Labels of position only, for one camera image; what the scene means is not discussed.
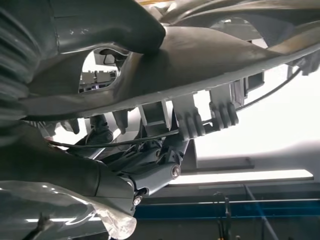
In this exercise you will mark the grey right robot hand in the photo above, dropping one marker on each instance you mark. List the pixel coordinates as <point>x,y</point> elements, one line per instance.
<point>62,169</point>

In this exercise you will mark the white strip light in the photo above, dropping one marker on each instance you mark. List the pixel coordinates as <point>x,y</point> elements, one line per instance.
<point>237,177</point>

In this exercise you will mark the blue metal beam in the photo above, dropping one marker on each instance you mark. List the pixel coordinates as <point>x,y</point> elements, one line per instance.
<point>250,208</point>

